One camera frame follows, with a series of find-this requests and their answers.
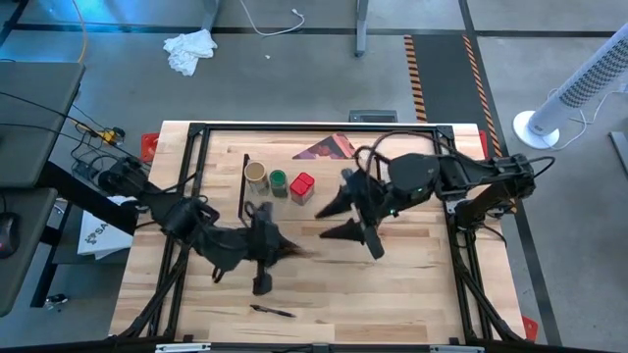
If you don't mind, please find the black computer mouse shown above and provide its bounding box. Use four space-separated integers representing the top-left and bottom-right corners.
0 213 21 260

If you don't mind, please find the red small box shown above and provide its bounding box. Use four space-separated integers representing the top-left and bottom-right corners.
288 172 316 206

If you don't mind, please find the black power adapter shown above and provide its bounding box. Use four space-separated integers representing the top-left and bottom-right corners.
72 160 101 181

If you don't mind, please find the wooden shelf with black legs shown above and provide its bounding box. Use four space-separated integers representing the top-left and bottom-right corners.
236 153 382 229

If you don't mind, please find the orange cable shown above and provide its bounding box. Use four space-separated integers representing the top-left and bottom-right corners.
72 0 88 64

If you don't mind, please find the yellow cable connector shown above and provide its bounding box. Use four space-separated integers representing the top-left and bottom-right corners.
100 126 127 147

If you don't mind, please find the spice jar with tan lid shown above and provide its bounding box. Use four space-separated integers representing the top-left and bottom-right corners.
243 160 270 196

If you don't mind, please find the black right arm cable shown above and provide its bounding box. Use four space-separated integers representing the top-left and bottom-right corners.
352 129 460 197

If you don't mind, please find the black mat with hazard stripes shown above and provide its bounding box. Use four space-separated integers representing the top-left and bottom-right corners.
402 32 515 215

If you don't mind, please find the grey floor outlet box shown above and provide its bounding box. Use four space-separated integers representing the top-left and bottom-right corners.
348 110 397 124

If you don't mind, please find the white tower fan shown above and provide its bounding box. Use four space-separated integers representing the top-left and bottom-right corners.
512 33 628 151

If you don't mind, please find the spice jar with green lid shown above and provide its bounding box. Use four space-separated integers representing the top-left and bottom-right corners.
268 169 289 199

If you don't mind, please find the black pen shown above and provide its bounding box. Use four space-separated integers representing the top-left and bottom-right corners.
249 304 297 319

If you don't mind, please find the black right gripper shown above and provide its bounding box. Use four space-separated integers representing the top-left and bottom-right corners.
314 170 392 261

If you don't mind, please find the black desk leg frame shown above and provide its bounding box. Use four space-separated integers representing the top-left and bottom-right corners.
29 161 138 309

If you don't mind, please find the white cable with plug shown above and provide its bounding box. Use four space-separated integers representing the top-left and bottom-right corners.
238 0 306 38

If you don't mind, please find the thin black desk cable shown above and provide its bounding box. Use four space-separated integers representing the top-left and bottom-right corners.
0 90 148 169

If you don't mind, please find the colourful printed book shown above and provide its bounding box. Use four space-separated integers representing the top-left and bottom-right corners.
291 131 357 161

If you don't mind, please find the small black metal object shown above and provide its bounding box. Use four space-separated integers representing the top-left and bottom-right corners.
44 292 69 310

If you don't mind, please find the grey desk top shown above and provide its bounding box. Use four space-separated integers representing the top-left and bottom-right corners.
0 188 59 318
0 62 87 190

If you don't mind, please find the white bag with black logo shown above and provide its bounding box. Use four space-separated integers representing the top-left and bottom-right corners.
77 196 134 260

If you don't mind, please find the grey table leg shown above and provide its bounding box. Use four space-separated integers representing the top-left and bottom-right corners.
354 0 370 58
201 0 221 33

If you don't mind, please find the crumpled white cloth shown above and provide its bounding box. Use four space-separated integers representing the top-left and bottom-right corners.
163 28 219 77

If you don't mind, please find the silver metal bracket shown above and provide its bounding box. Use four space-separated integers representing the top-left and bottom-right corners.
430 345 486 353
155 342 212 353

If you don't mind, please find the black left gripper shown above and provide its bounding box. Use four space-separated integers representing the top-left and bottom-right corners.
244 201 301 296

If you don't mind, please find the white fan cable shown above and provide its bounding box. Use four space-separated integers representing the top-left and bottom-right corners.
549 87 628 151

